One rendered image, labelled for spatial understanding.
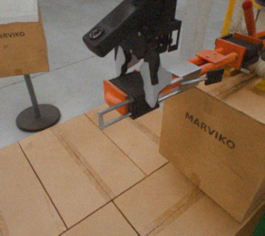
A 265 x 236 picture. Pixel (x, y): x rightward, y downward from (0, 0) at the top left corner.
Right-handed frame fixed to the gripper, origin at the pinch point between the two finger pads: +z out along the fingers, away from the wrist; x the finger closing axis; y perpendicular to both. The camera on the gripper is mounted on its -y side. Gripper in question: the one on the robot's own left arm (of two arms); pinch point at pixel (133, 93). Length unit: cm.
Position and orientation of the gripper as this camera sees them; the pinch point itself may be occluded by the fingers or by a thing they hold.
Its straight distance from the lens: 49.0
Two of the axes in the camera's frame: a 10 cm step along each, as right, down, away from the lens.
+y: 7.9, -3.5, 5.0
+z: -0.2, 8.0, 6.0
